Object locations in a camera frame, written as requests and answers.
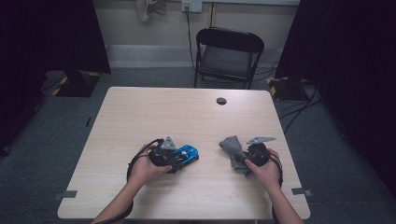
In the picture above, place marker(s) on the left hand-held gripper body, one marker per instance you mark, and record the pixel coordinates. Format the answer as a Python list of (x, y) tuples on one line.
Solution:
[(158, 157)]

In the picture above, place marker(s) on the grey tape strip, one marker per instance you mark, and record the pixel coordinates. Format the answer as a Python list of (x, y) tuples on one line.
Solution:
[(68, 194), (300, 191)]

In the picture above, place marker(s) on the black folding chair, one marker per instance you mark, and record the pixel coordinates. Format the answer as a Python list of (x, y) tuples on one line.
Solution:
[(229, 40)]

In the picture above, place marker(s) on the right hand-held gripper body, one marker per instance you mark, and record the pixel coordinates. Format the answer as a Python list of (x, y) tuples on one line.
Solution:
[(258, 154)]

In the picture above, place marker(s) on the blue toy car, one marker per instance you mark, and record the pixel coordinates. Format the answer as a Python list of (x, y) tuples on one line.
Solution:
[(188, 152)]

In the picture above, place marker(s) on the brown wall conduit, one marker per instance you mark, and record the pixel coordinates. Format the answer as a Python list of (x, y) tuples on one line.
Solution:
[(212, 15)]

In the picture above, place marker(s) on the beige hanging cloth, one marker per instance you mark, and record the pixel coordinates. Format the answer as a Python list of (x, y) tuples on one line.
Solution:
[(144, 9)]

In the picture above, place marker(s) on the black stand base yellow tape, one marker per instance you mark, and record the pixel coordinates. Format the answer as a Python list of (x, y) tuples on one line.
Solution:
[(77, 87), (286, 90)]

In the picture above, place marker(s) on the person's right hand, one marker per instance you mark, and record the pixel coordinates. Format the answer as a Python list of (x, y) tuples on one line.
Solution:
[(269, 174)]

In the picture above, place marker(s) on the small black floor strip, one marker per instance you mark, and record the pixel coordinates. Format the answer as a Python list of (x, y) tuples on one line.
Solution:
[(88, 121)]

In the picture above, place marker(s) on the person's left hand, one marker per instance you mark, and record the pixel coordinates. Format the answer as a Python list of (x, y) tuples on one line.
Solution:
[(143, 169)]

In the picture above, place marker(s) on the grey cloth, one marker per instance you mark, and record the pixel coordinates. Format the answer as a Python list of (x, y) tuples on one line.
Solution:
[(232, 146)]

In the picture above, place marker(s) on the dark curtain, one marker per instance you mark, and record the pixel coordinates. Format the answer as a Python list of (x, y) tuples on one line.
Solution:
[(351, 62), (46, 37)]

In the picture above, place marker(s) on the white wall socket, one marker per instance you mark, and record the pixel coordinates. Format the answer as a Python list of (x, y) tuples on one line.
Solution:
[(196, 6)]

